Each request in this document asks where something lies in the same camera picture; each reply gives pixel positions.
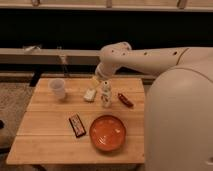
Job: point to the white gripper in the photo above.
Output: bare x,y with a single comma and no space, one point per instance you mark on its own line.
101,74

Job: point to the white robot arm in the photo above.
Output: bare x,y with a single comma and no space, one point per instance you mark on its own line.
178,116

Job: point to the white patterned bottle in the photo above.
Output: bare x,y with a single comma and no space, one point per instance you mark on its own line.
106,94

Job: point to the red chip bag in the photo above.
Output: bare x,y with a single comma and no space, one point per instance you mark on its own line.
125,100

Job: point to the white plastic cup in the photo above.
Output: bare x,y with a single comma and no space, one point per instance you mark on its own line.
57,86

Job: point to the wooden table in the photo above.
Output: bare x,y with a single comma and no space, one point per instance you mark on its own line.
45,135

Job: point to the dark chocolate bar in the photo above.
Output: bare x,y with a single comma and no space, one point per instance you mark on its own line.
77,126

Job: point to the orange bowl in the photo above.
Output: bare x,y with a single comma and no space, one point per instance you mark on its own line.
107,133

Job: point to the grey wall rail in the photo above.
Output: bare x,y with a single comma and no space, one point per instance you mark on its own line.
48,56

